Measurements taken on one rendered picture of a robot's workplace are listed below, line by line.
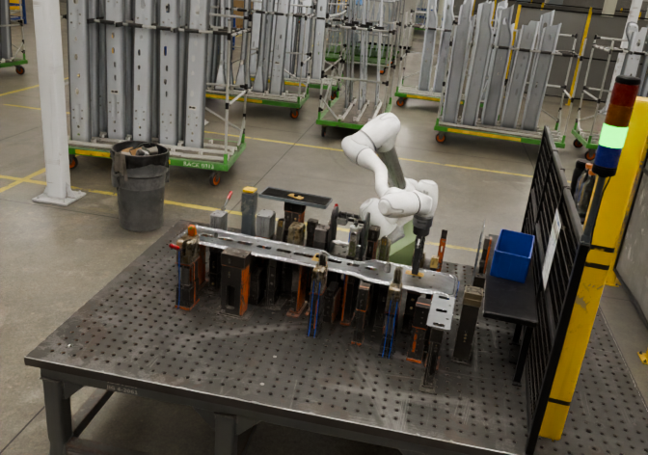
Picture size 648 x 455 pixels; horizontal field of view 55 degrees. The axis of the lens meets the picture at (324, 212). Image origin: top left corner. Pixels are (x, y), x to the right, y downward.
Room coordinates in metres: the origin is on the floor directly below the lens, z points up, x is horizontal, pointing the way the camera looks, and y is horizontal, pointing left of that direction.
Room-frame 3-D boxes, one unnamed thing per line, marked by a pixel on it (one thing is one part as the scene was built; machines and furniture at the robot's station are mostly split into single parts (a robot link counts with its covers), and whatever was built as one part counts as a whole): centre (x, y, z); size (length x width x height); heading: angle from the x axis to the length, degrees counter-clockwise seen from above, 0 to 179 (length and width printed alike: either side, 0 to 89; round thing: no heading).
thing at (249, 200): (3.13, 0.41, 0.92); 0.08 x 0.08 x 0.44; 77
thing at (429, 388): (2.18, -0.51, 0.84); 0.11 x 0.06 x 0.29; 167
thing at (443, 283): (2.69, 0.03, 1.00); 1.38 x 0.22 x 0.02; 77
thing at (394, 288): (2.40, -0.34, 0.87); 0.12 x 0.09 x 0.35; 167
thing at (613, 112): (1.84, -0.84, 1.96); 0.07 x 0.07 x 0.06
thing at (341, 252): (2.87, -0.13, 0.94); 0.18 x 0.13 x 0.49; 77
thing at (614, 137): (1.84, -0.84, 1.90); 0.07 x 0.07 x 0.06
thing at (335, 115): (9.73, -0.37, 0.88); 1.91 x 1.00 x 1.76; 172
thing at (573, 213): (2.75, -1.06, 0.77); 1.97 x 0.14 x 1.55; 167
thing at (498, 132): (9.50, -2.56, 0.88); 1.91 x 1.00 x 1.76; 78
